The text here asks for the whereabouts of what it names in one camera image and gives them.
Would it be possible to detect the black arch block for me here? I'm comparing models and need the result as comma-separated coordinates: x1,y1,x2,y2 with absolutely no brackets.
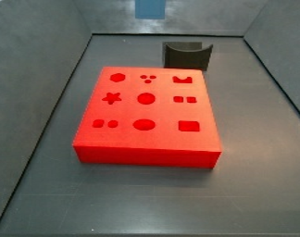
162,42,212,71

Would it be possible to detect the red shape sorter box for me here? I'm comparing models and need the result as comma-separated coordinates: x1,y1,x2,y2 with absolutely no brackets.
73,67,222,168

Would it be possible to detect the blue rectangle patch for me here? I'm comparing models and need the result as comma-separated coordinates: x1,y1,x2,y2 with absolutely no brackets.
135,0,166,19

